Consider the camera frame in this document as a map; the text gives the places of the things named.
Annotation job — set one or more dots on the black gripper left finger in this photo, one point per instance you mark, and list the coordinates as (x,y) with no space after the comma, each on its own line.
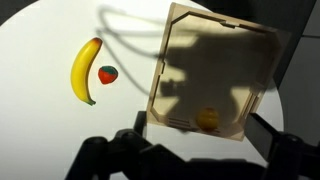
(126,156)

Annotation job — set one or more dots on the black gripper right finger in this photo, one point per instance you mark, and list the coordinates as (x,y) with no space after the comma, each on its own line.
(286,156)

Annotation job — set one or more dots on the yellow toy apple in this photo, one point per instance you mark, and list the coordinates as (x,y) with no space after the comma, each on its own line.
(207,119)

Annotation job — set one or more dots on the shallow wooden box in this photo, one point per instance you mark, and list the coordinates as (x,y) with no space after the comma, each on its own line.
(216,50)

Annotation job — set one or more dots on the red toy strawberry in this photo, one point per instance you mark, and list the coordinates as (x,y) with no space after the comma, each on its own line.
(107,75)

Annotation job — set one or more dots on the yellow toy banana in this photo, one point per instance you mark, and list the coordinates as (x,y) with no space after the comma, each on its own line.
(80,73)

